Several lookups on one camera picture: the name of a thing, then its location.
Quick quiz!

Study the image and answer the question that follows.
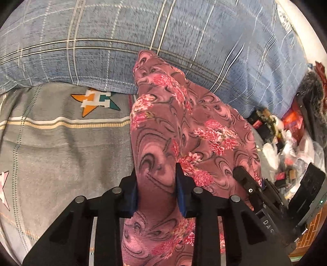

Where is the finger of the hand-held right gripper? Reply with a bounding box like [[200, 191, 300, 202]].
[[263, 178, 290, 208], [232, 166, 265, 213]]

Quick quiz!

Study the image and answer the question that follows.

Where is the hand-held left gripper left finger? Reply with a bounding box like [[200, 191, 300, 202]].
[[22, 169, 139, 266]]

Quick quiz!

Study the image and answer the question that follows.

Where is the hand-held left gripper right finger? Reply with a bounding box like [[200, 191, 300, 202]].
[[175, 163, 292, 266]]

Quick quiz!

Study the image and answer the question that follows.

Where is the pink floral garment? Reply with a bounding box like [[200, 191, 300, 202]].
[[121, 49, 263, 266]]

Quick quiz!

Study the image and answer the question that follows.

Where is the white plastic bag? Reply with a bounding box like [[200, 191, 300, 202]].
[[263, 128, 326, 185]]

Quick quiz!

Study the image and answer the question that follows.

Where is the black box with red label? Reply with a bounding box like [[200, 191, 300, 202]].
[[248, 109, 272, 137]]

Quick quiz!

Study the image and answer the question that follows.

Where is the red packet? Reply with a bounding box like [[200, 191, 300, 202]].
[[282, 106, 306, 135]]

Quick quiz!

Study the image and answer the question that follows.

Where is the dark fur item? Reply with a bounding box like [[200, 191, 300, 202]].
[[298, 71, 327, 126]]

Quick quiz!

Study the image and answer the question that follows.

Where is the dark red cloth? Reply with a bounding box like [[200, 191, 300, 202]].
[[314, 61, 327, 86]]

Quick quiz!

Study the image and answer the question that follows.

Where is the blue plaid quilt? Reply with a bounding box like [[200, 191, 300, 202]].
[[0, 0, 311, 118]]

